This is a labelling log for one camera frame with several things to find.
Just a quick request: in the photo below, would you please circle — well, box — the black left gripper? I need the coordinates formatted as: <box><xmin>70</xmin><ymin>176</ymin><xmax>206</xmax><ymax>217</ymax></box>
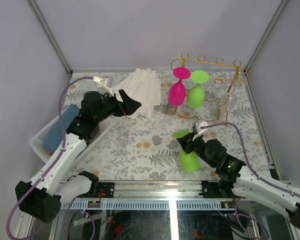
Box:
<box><xmin>95</xmin><ymin>89</ymin><xmax>142</xmax><ymax>124</ymax></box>

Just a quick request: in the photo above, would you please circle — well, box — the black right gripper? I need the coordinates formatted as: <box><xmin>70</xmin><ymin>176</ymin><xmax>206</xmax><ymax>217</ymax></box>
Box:
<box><xmin>176</xmin><ymin>130</ymin><xmax>216</xmax><ymax>168</ymax></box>

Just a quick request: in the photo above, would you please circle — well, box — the green plastic wine glass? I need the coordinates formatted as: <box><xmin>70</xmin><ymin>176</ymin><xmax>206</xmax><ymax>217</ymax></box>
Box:
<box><xmin>186</xmin><ymin>70</ymin><xmax>210</xmax><ymax>109</ymax></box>
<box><xmin>173</xmin><ymin>130</ymin><xmax>200</xmax><ymax>173</ymax></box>

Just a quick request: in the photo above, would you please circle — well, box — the magenta plastic wine glass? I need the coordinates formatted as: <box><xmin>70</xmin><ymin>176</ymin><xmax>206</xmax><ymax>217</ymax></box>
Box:
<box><xmin>167</xmin><ymin>66</ymin><xmax>191</xmax><ymax>106</ymax></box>

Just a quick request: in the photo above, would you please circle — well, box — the clear wine glass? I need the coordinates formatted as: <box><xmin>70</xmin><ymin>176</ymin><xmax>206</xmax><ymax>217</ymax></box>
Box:
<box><xmin>218</xmin><ymin>80</ymin><xmax>246</xmax><ymax>113</ymax></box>

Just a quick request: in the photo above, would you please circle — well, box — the gold wire wine glass rack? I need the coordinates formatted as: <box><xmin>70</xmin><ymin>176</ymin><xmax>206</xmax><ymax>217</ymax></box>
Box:
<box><xmin>165</xmin><ymin>52</ymin><xmax>251</xmax><ymax>122</ymax></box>

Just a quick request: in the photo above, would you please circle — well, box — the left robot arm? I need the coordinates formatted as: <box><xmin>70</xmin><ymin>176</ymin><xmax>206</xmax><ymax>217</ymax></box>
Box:
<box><xmin>15</xmin><ymin>89</ymin><xmax>142</xmax><ymax>224</ymax></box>

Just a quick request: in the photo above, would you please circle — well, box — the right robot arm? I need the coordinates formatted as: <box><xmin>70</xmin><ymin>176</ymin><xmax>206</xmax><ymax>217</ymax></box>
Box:
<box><xmin>173</xmin><ymin>130</ymin><xmax>300</xmax><ymax>229</ymax></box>

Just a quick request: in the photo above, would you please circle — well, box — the white pleated cloth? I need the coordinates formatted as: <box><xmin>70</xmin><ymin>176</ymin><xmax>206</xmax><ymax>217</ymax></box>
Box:
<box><xmin>111</xmin><ymin>68</ymin><xmax>161</xmax><ymax>119</ymax></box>

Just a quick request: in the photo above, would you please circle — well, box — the blue folded towel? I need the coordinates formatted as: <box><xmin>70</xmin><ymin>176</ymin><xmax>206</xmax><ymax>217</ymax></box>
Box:
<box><xmin>43</xmin><ymin>104</ymin><xmax>80</xmax><ymax>156</ymax></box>

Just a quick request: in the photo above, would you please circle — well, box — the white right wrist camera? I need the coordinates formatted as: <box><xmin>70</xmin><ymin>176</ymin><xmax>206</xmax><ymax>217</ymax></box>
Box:
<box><xmin>192</xmin><ymin>120</ymin><xmax>210</xmax><ymax>141</ymax></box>

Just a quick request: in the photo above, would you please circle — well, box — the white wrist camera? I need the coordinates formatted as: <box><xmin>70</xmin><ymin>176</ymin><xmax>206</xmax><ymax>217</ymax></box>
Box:
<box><xmin>92</xmin><ymin>76</ymin><xmax>115</xmax><ymax>97</ymax></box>
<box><xmin>192</xmin><ymin>120</ymin><xmax>210</xmax><ymax>141</ymax></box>

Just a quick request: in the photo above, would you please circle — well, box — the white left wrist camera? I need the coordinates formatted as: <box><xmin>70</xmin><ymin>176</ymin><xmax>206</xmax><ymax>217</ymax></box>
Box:
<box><xmin>92</xmin><ymin>76</ymin><xmax>115</xmax><ymax>97</ymax></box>

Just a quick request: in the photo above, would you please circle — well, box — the aluminium front rail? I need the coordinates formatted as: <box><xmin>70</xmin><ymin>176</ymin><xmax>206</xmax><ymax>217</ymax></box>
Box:
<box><xmin>27</xmin><ymin>180</ymin><xmax>297</xmax><ymax>211</ymax></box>

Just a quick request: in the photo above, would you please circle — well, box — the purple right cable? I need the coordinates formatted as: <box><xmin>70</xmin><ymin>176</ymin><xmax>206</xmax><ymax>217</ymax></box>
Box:
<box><xmin>202</xmin><ymin>121</ymin><xmax>300</xmax><ymax>203</ymax></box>

